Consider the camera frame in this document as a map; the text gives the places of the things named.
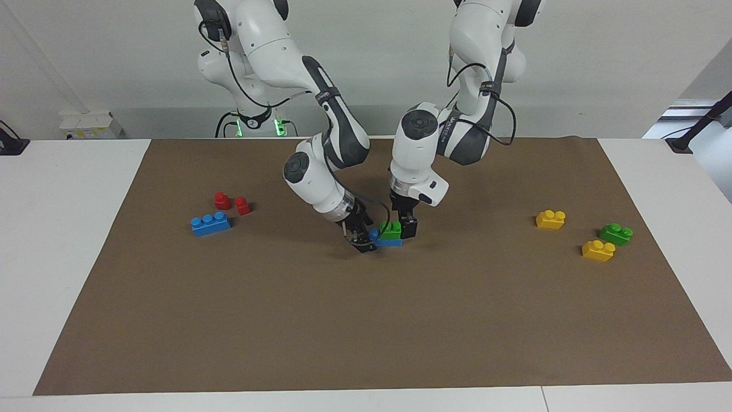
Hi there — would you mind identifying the blue three-stud toy block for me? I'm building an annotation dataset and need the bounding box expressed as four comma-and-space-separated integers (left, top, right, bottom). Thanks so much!
191, 211, 232, 237
369, 229, 403, 247

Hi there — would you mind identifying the yellow two-stud toy block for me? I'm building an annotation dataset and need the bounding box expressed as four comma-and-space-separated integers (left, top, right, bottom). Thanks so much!
535, 209, 567, 231
581, 239, 616, 263

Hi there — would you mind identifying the brown table mat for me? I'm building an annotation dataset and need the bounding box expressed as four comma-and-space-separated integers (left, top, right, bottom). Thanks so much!
33, 136, 732, 397

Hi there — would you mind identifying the white power strip box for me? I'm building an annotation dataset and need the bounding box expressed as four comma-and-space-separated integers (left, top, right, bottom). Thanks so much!
59, 110, 124, 141

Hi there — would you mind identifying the black angled stand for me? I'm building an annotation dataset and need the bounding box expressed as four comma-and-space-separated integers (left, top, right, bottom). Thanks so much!
665, 92, 732, 154

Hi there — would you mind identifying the black table clamp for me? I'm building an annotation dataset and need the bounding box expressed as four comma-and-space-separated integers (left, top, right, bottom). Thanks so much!
0, 120, 30, 156

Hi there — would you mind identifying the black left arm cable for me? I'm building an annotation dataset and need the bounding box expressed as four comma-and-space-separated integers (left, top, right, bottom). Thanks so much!
445, 47, 519, 147

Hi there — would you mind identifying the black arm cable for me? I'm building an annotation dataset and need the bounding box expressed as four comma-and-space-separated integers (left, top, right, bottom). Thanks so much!
445, 47, 519, 147
198, 21, 393, 236

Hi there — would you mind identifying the black right base cable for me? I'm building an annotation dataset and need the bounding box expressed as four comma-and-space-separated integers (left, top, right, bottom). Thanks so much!
214, 111, 242, 138

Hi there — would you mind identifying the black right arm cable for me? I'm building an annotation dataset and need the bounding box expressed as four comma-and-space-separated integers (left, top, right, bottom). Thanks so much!
198, 21, 393, 236

